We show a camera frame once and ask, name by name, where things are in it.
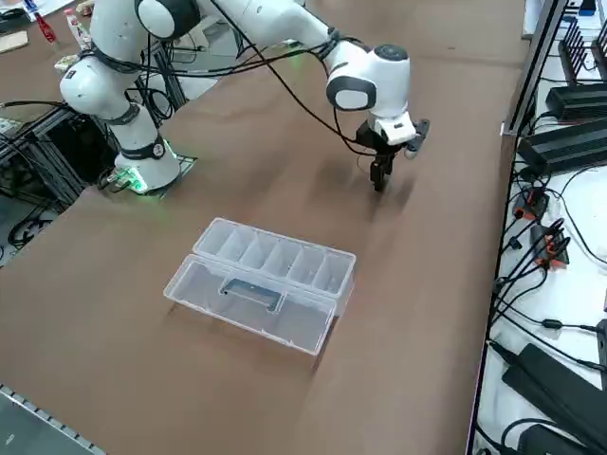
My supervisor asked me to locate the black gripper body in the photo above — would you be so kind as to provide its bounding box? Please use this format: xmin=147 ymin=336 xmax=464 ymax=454
xmin=355 ymin=119 xmax=410 ymax=161

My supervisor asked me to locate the transparent plastic compartment box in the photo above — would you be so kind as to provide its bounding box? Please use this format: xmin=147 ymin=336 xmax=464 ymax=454
xmin=162 ymin=216 xmax=358 ymax=357

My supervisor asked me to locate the black box at table edge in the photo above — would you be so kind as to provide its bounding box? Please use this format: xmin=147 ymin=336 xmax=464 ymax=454
xmin=595 ymin=318 xmax=607 ymax=371

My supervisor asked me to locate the black orange connector block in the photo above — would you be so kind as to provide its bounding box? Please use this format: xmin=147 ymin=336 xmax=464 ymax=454
xmin=528 ymin=222 xmax=571 ymax=270
xmin=514 ymin=186 xmax=551 ymax=222

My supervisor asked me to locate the black power brick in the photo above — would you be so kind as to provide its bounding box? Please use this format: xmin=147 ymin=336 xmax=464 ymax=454
xmin=544 ymin=83 xmax=607 ymax=120
xmin=514 ymin=423 xmax=597 ymax=455
xmin=501 ymin=341 xmax=607 ymax=449
xmin=515 ymin=117 xmax=607 ymax=173

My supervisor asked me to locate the black slotted rack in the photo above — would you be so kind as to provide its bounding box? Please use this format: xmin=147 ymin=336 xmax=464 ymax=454
xmin=557 ymin=18 xmax=592 ymax=86
xmin=590 ymin=30 xmax=607 ymax=84

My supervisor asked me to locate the white pink bottle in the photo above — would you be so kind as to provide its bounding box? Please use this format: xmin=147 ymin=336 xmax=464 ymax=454
xmin=64 ymin=7 xmax=92 ymax=51

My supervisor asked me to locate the small green white pack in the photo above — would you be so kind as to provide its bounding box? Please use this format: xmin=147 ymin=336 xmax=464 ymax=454
xmin=54 ymin=52 xmax=82 ymax=72

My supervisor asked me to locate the red bottle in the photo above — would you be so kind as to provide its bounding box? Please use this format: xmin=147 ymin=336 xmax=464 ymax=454
xmin=33 ymin=9 xmax=59 ymax=45

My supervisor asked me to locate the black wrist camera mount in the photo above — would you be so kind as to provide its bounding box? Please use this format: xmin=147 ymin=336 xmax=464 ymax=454
xmin=406 ymin=118 xmax=432 ymax=160

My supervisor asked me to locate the aluminium table edge rail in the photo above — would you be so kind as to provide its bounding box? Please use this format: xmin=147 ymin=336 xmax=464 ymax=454
xmin=501 ymin=0 xmax=570 ymax=137

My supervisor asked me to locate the black cable with ferrite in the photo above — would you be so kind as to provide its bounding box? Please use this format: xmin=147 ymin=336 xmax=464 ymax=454
xmin=490 ymin=302 xmax=607 ymax=333

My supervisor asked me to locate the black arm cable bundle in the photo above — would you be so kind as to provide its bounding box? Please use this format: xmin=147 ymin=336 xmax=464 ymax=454
xmin=92 ymin=0 xmax=380 ymax=165

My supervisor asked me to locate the black metal frame stand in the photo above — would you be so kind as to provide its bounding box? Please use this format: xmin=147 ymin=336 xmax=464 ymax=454
xmin=0 ymin=101 xmax=120 ymax=212

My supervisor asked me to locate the grey metal rail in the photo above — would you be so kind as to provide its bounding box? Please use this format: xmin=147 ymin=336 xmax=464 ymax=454
xmin=0 ymin=381 xmax=108 ymax=455

